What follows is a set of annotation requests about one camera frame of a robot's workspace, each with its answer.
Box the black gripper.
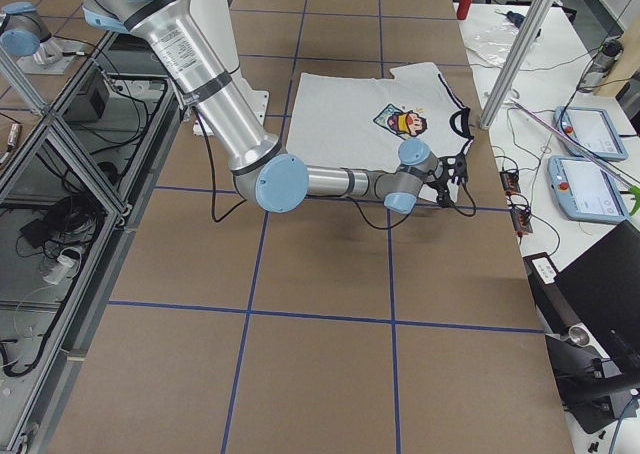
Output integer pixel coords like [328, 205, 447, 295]
[436, 152, 469, 207]

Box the grey cartoon print t-shirt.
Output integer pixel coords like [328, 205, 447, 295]
[286, 63, 473, 214]

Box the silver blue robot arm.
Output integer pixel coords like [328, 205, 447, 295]
[83, 0, 469, 215]
[1, 1, 62, 65]

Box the upper orange usb hub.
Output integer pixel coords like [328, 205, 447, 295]
[499, 169, 522, 196]

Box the orange usb hub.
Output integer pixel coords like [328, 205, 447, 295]
[499, 169, 522, 196]
[510, 205, 533, 238]

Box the lower orange usb hub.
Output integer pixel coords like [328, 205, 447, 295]
[510, 205, 533, 238]

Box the lower blue teach pendant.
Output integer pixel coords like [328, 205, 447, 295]
[547, 156, 630, 225]

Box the blue teach pendant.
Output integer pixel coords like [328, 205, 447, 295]
[547, 156, 630, 225]
[554, 106, 628, 161]

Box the dark box with label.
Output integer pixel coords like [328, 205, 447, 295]
[523, 252, 591, 348]

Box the upper blue teach pendant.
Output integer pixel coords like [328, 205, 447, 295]
[554, 106, 628, 161]

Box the clear plastic sheet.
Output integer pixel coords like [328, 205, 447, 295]
[465, 23, 519, 67]

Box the grey drink bottle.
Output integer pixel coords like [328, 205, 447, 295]
[582, 38, 624, 92]

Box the black power adapter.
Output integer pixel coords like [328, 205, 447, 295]
[20, 219, 53, 248]

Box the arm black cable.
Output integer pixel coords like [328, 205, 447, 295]
[192, 108, 251, 224]

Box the aluminium frame post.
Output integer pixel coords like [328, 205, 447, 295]
[479, 0, 554, 130]

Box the black camera stand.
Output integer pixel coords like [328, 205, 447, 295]
[545, 335, 639, 434]

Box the aluminium frame rack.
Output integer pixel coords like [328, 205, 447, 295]
[1, 34, 180, 453]

